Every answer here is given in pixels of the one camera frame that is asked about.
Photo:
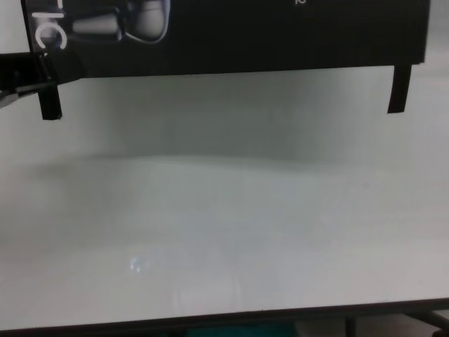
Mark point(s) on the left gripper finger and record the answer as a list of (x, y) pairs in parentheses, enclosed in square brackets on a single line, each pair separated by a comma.
[(17, 97), (24, 72)]

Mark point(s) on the black robot print poster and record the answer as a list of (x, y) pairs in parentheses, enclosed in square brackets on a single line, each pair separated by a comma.
[(245, 35)]

